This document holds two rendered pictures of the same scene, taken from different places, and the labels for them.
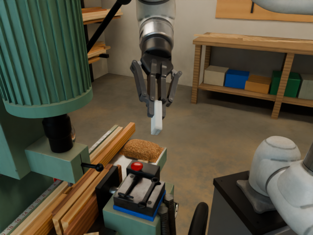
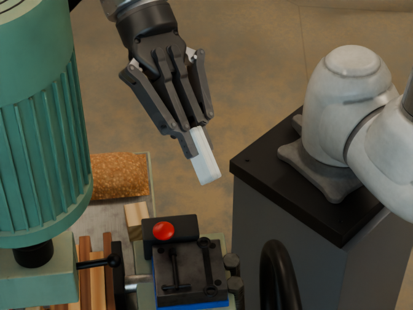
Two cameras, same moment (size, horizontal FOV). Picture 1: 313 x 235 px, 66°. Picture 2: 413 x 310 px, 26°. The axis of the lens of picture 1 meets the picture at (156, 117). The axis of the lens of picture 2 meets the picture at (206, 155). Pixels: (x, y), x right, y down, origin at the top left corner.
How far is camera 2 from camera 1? 0.72 m
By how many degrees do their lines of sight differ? 29
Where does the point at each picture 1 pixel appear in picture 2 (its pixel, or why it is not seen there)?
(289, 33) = not seen: outside the picture
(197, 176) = (139, 133)
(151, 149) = (130, 172)
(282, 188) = (376, 157)
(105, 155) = not seen: hidden behind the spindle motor
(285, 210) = (387, 192)
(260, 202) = (334, 181)
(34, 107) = (46, 226)
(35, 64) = (50, 171)
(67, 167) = (66, 283)
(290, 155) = (376, 85)
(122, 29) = not seen: outside the picture
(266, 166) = (337, 119)
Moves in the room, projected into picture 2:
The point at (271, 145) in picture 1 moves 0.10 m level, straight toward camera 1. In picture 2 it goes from (340, 75) to (343, 114)
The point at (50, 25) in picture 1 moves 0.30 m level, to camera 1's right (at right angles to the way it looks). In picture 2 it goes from (65, 111) to (314, 26)
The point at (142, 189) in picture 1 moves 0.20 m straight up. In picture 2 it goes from (192, 265) to (190, 168)
